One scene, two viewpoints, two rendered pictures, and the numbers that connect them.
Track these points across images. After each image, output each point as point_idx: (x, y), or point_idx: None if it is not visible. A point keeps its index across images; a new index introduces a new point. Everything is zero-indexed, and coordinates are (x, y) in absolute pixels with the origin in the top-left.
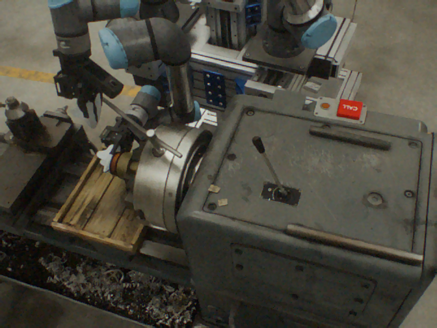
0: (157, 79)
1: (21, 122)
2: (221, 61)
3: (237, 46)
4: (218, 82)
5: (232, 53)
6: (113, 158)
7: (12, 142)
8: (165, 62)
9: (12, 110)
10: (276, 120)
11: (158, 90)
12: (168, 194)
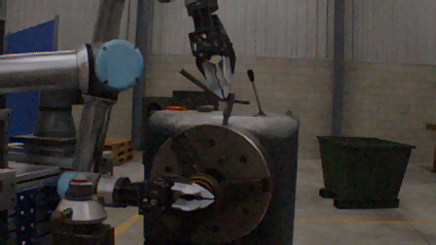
0: (2, 215)
1: (106, 226)
2: (27, 172)
3: (8, 167)
4: (31, 202)
5: (18, 169)
6: (199, 182)
7: None
8: (114, 96)
9: (97, 198)
10: (188, 112)
11: (1, 239)
12: (262, 146)
